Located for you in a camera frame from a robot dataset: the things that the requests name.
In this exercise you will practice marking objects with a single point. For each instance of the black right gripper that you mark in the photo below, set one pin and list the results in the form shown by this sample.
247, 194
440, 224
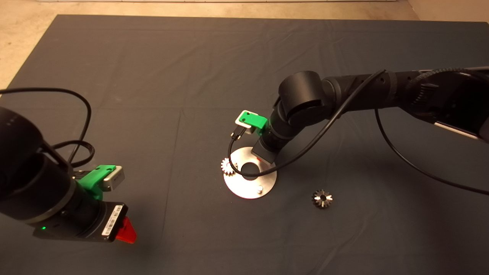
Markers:
268, 146

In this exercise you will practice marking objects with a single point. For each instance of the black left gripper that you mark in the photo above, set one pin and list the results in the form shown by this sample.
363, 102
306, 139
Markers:
86, 221

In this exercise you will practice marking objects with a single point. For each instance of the steel planetary gear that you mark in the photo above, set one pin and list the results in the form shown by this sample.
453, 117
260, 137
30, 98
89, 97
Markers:
317, 201
225, 165

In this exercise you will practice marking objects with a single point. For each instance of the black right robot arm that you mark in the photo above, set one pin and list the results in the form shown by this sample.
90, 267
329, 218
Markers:
305, 93

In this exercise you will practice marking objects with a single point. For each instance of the round metal carrier plate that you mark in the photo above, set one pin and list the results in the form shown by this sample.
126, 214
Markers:
244, 189

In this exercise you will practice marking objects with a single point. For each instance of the dark grey table cloth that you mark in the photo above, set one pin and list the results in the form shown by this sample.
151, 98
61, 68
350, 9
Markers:
153, 57

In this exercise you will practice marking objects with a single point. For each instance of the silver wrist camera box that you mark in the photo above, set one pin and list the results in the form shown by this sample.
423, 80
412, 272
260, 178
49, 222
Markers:
248, 130
115, 179

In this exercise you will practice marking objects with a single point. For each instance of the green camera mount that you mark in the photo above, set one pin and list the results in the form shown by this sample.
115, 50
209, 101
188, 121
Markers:
93, 181
253, 120

